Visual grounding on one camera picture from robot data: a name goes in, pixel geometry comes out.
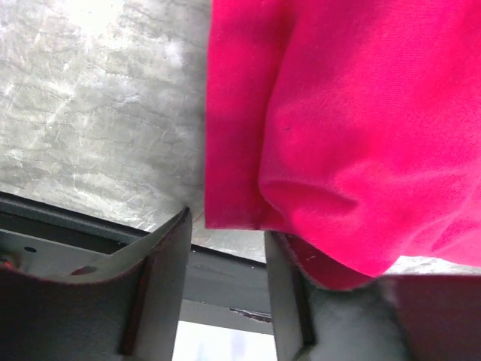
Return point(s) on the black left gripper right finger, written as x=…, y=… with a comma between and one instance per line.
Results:
x=396, y=317

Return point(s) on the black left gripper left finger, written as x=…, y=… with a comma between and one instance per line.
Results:
x=125, y=306

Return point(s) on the pink t shirt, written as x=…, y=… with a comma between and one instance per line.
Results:
x=352, y=126

